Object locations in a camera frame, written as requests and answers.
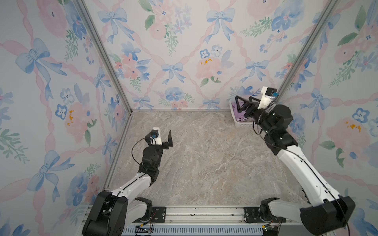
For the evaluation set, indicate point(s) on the purple long pants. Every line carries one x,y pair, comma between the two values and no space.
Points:
240,117

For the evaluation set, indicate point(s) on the right aluminium corner post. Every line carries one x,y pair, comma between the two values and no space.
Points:
308,45

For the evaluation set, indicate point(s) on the aluminium corner post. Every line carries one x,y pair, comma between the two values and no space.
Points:
87,19
308,45

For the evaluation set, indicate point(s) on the white plastic perforated basket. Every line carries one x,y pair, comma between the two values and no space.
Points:
250,125

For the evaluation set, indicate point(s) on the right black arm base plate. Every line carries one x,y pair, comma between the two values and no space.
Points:
252,214

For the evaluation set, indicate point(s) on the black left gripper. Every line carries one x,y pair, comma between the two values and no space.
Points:
165,145

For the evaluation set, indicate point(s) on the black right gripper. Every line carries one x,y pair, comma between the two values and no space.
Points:
254,106

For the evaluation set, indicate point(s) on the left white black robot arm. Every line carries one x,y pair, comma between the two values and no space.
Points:
113,211

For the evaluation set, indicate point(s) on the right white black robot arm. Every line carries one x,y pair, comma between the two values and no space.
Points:
326,210

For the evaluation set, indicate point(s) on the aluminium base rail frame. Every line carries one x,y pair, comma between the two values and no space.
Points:
223,220

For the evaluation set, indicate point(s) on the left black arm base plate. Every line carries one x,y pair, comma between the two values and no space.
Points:
154,214

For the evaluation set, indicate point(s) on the left aluminium corner post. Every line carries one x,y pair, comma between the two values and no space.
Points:
87,19

